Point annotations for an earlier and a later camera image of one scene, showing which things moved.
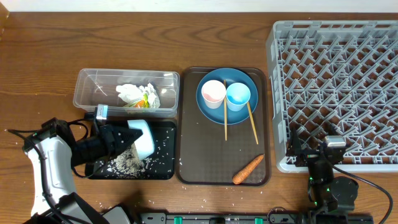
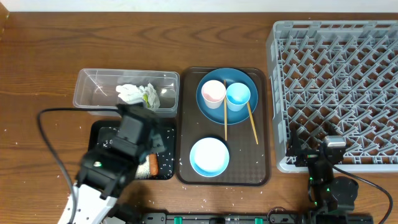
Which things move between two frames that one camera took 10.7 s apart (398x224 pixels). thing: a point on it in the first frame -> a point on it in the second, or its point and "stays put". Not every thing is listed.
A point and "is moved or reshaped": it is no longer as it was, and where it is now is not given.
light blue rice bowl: x=145 y=145 is moved or reshaped
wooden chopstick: x=225 y=93 stays put
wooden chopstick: x=252 y=122 stays put
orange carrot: x=247 y=170 -> x=153 y=163
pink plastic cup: x=213 y=92 stays put
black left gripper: x=109 y=140 -> x=152 y=126
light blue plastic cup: x=238 y=94 stays put
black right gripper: x=295 y=149 stays put
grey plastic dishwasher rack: x=341 y=73 stays put
